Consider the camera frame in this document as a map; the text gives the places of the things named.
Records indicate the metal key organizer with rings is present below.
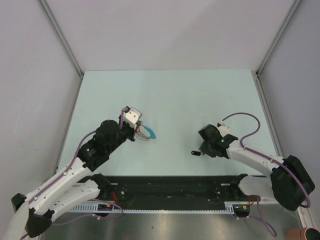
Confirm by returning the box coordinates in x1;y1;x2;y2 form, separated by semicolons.
135;125;157;141

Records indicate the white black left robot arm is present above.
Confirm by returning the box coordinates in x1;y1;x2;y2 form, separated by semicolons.
4;118;142;240

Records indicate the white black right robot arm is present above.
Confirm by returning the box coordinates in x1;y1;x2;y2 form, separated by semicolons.
198;123;315;211

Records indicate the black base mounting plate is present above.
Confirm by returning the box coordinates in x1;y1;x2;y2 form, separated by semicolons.
82;175;248;204

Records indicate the pink cylindrical object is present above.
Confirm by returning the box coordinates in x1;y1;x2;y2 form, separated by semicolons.
285;227;320;240

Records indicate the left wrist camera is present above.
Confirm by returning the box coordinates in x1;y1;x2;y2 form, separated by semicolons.
122;106;143;129

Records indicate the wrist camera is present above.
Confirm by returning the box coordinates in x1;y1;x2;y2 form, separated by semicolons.
217;120;231;137
122;106;143;129

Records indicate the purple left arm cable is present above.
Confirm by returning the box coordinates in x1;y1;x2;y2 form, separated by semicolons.
19;109;126;240

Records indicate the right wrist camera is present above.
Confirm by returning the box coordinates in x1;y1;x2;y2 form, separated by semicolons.
217;120;231;137

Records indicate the grey slotted cable duct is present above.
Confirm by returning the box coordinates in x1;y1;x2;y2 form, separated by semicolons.
67;201;250;215

